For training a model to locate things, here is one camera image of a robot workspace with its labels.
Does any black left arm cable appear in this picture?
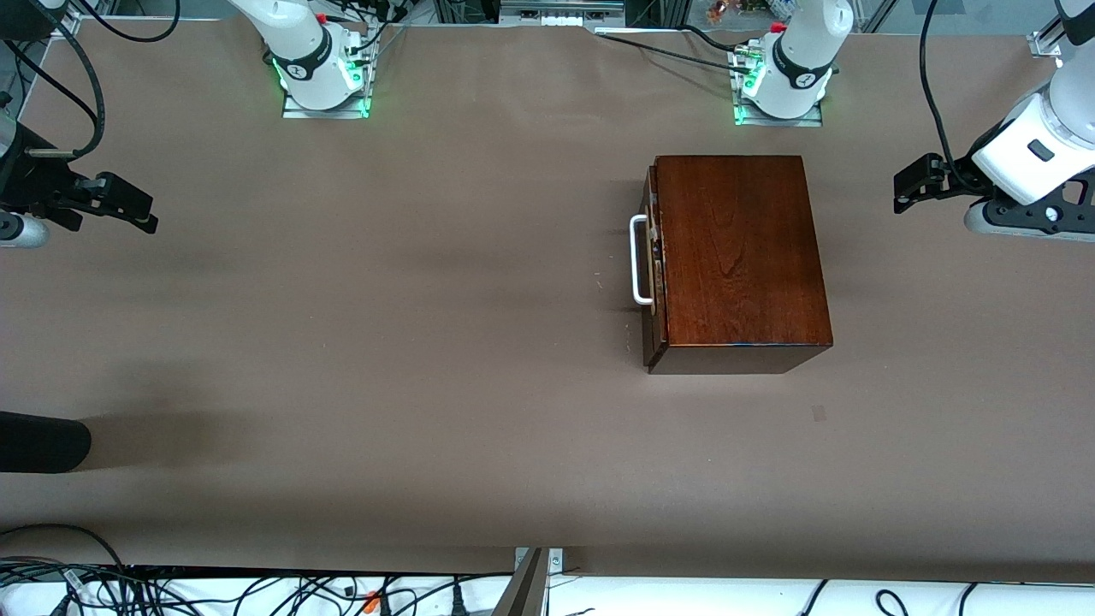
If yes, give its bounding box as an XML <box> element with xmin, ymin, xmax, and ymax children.
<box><xmin>919</xmin><ymin>0</ymin><xmax>974</xmax><ymax>194</ymax></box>

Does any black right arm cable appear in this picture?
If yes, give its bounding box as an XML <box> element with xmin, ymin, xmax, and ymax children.
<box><xmin>0</xmin><ymin>9</ymin><xmax>109</xmax><ymax>162</ymax></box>

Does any light wooden tray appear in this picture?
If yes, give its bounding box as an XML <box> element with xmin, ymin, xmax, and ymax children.
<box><xmin>630</xmin><ymin>165</ymin><xmax>662</xmax><ymax>345</ymax></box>

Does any tangled black cable bundle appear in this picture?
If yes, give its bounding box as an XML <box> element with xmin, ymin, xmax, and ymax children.
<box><xmin>0</xmin><ymin>522</ymin><xmax>514</xmax><ymax>616</ymax></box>

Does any black cylindrical object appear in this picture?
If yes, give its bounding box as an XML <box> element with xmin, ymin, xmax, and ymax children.
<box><xmin>0</xmin><ymin>410</ymin><xmax>93</xmax><ymax>475</ymax></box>

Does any white power strip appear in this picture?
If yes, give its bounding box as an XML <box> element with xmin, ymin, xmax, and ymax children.
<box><xmin>500</xmin><ymin>0</ymin><xmax>626</xmax><ymax>27</ymax></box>

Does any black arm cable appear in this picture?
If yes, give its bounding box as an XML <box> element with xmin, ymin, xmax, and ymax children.
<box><xmin>0</xmin><ymin>9</ymin><xmax>109</xmax><ymax>162</ymax></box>
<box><xmin>919</xmin><ymin>0</ymin><xmax>974</xmax><ymax>194</ymax></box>

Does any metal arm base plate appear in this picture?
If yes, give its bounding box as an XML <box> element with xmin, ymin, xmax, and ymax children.
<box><xmin>731</xmin><ymin>44</ymin><xmax>825</xmax><ymax>128</ymax></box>
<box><xmin>281</xmin><ymin>24</ymin><xmax>372</xmax><ymax>120</ymax></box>

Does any dark brown wooden cabinet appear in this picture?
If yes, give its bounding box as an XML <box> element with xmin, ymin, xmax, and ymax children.
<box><xmin>642</xmin><ymin>155</ymin><xmax>834</xmax><ymax>376</ymax></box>

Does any metal table bracket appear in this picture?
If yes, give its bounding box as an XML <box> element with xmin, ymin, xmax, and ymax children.
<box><xmin>491</xmin><ymin>546</ymin><xmax>566</xmax><ymax>616</ymax></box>

